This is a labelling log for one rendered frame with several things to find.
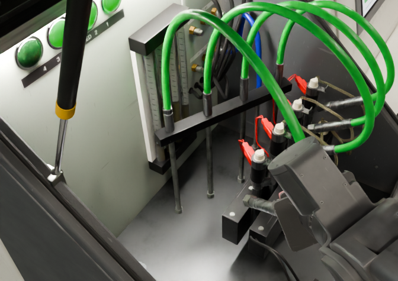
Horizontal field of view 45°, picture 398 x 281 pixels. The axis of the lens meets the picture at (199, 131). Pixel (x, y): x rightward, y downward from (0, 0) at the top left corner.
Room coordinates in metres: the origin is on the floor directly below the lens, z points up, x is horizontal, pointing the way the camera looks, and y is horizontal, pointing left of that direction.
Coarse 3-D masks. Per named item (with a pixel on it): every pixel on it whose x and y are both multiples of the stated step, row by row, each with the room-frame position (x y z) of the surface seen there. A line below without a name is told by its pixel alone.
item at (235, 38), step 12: (180, 12) 0.63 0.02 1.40; (192, 12) 0.60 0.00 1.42; (204, 12) 0.58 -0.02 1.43; (180, 24) 0.65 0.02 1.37; (216, 24) 0.55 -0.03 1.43; (168, 36) 0.66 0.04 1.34; (228, 36) 0.53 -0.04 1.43; (240, 36) 0.52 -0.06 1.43; (168, 48) 0.67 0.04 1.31; (240, 48) 0.51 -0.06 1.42; (168, 60) 0.69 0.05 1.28; (252, 60) 0.49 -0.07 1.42; (168, 72) 0.69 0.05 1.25; (264, 72) 0.47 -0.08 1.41; (168, 84) 0.69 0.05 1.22; (264, 84) 0.46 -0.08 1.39; (276, 84) 0.46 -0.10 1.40; (168, 96) 0.70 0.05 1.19; (276, 96) 0.45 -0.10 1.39; (168, 108) 0.70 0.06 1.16; (288, 108) 0.43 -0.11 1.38; (288, 120) 0.42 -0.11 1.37; (300, 132) 0.41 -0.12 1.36
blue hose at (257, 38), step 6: (246, 18) 0.91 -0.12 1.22; (252, 18) 0.91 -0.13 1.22; (240, 24) 0.93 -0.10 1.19; (252, 24) 0.90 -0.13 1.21; (240, 30) 0.93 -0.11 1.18; (258, 36) 0.89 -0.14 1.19; (258, 42) 0.89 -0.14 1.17; (258, 48) 0.89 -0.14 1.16; (258, 54) 0.89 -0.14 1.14; (258, 78) 0.88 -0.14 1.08; (258, 84) 0.88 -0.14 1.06
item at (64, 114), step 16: (80, 0) 0.31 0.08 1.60; (80, 16) 0.31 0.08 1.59; (64, 32) 0.33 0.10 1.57; (80, 32) 0.32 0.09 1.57; (64, 48) 0.33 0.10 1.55; (80, 48) 0.33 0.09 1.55; (64, 64) 0.33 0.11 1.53; (80, 64) 0.34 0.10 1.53; (64, 80) 0.34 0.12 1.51; (64, 96) 0.35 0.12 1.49; (64, 112) 0.35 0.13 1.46; (64, 128) 0.37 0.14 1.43; (64, 144) 0.39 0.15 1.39; (48, 176) 0.40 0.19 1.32; (64, 176) 0.41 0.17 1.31
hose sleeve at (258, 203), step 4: (252, 200) 0.47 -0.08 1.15; (256, 200) 0.47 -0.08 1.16; (260, 200) 0.46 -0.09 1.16; (264, 200) 0.46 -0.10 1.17; (252, 204) 0.47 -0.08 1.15; (256, 204) 0.46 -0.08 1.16; (260, 204) 0.46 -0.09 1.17; (264, 204) 0.45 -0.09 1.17; (268, 204) 0.44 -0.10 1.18; (256, 208) 0.46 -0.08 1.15; (260, 208) 0.45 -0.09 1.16; (264, 208) 0.44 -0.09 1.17; (268, 208) 0.44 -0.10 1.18; (272, 208) 0.43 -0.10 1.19; (268, 212) 0.44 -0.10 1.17; (272, 212) 0.43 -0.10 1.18; (276, 216) 0.43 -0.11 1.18
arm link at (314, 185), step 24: (312, 144) 0.32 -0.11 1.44; (288, 168) 0.30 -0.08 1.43; (312, 168) 0.29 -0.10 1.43; (336, 168) 0.29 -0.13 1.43; (288, 192) 0.30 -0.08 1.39; (312, 192) 0.28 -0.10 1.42; (336, 192) 0.28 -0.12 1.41; (360, 192) 0.28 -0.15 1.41; (336, 216) 0.26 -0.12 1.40; (360, 216) 0.26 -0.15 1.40; (336, 264) 0.21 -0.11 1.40
